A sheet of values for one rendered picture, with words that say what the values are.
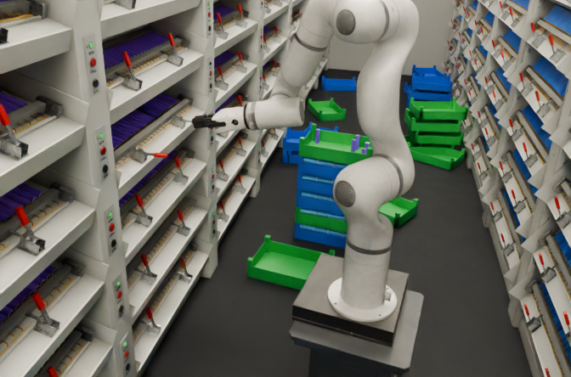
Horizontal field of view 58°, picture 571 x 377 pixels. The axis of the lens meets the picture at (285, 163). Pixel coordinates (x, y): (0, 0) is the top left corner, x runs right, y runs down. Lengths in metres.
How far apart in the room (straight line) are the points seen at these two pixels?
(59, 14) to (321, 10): 0.58
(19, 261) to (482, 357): 1.44
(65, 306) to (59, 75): 0.49
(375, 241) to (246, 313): 0.75
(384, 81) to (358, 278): 0.52
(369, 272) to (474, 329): 0.73
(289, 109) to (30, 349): 0.85
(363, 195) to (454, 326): 0.92
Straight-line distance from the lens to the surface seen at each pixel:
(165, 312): 1.78
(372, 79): 1.21
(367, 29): 1.14
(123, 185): 1.30
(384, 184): 1.24
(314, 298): 1.48
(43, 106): 1.13
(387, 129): 1.24
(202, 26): 1.72
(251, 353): 1.80
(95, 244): 1.26
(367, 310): 1.45
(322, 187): 2.19
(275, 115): 1.48
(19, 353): 1.16
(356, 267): 1.38
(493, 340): 2.01
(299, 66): 1.37
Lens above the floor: 1.25
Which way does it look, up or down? 24 degrees down
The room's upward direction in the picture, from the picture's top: 2 degrees clockwise
